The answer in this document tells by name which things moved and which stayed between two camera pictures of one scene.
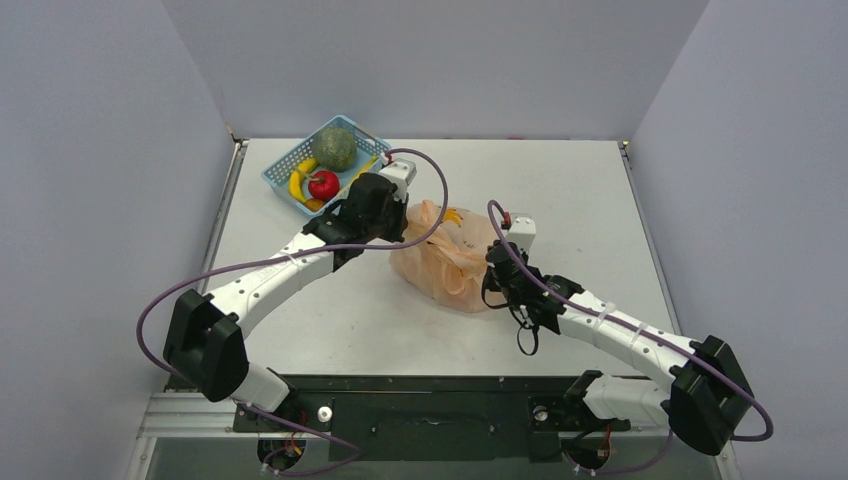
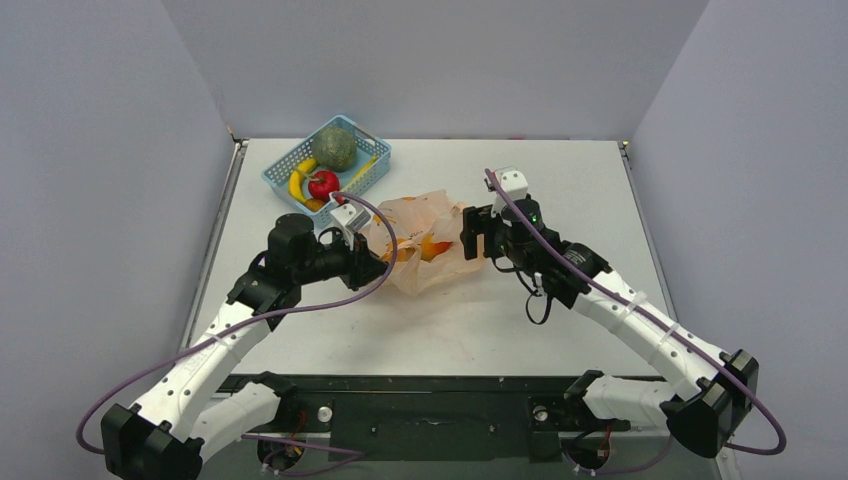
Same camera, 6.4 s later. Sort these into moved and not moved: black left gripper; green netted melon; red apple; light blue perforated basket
Moved: black left gripper
Not moved: light blue perforated basket; green netted melon; red apple
